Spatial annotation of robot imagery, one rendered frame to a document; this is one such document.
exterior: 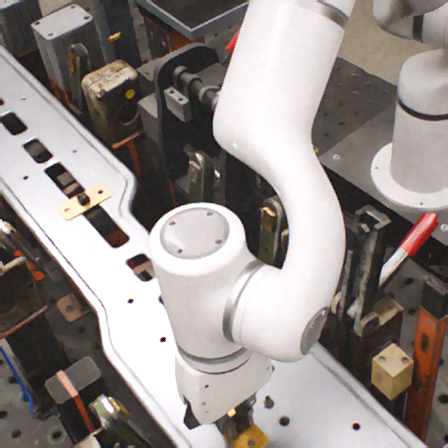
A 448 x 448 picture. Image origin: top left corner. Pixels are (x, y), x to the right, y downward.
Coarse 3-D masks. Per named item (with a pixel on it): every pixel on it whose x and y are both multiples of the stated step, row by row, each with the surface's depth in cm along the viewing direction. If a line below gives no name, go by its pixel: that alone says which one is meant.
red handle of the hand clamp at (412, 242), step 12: (432, 216) 89; (420, 228) 89; (432, 228) 89; (408, 240) 89; (420, 240) 89; (396, 252) 90; (408, 252) 89; (384, 264) 91; (396, 264) 90; (384, 276) 90; (348, 312) 91
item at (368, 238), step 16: (368, 208) 82; (368, 224) 82; (384, 224) 80; (352, 240) 80; (368, 240) 83; (384, 240) 82; (352, 256) 86; (368, 256) 83; (352, 272) 88; (368, 272) 84; (352, 288) 90; (368, 288) 86; (368, 304) 88
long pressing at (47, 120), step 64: (0, 64) 149; (0, 128) 135; (64, 128) 133; (0, 192) 124; (128, 192) 119; (64, 256) 112; (128, 256) 110; (128, 320) 102; (128, 384) 96; (320, 384) 92
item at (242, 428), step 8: (232, 416) 89; (240, 416) 89; (240, 424) 88; (240, 432) 89; (248, 432) 88; (256, 432) 88; (232, 440) 88; (240, 440) 88; (248, 440) 88; (256, 440) 88; (264, 440) 88
